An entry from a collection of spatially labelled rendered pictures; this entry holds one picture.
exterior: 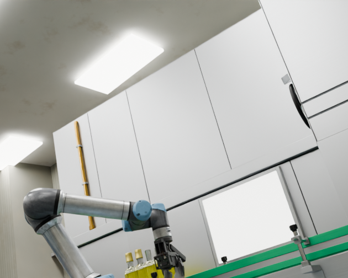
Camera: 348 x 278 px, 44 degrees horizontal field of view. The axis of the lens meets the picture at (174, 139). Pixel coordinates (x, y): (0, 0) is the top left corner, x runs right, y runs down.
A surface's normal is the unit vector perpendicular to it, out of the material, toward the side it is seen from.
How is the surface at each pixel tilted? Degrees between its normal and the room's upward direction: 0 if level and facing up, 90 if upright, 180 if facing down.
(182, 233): 90
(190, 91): 90
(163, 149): 90
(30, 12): 180
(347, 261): 90
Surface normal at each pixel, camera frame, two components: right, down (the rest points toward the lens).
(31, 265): 0.72, -0.44
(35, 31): 0.23, 0.88
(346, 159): -0.55, -0.22
